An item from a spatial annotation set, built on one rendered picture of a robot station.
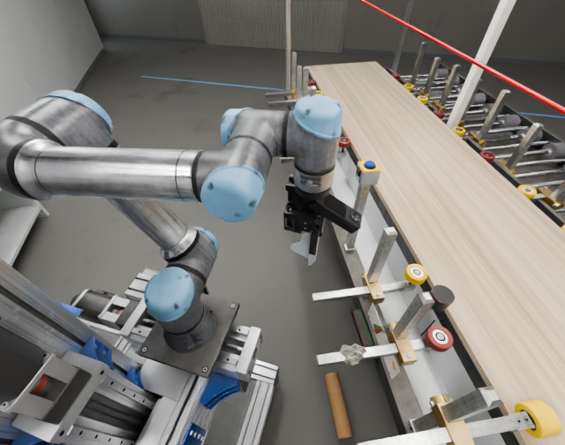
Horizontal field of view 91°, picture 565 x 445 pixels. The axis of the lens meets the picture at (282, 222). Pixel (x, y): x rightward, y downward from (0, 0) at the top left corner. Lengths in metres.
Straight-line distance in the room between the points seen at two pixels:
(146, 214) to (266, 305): 1.49
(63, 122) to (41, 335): 0.40
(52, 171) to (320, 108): 0.40
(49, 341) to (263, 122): 0.59
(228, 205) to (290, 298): 1.77
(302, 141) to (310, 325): 1.67
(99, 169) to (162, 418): 0.71
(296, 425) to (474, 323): 1.10
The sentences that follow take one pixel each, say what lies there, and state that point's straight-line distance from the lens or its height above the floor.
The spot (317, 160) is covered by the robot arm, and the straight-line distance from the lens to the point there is 0.47.
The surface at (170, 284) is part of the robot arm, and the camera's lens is 0.74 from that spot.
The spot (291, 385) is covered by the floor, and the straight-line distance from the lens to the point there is 1.90.
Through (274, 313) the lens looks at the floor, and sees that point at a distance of 2.05.
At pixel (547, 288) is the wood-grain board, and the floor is 0.90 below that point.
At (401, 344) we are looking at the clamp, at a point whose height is 0.87.
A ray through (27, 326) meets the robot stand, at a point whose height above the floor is 1.37.
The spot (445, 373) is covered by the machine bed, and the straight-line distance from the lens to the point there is 1.37.
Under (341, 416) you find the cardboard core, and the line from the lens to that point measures 1.82.
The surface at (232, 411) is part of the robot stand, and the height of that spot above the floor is 0.21.
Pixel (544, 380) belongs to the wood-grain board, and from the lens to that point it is 1.25.
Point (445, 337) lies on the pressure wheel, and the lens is 1.14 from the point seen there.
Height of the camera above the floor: 1.86
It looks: 47 degrees down
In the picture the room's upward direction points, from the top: 2 degrees counter-clockwise
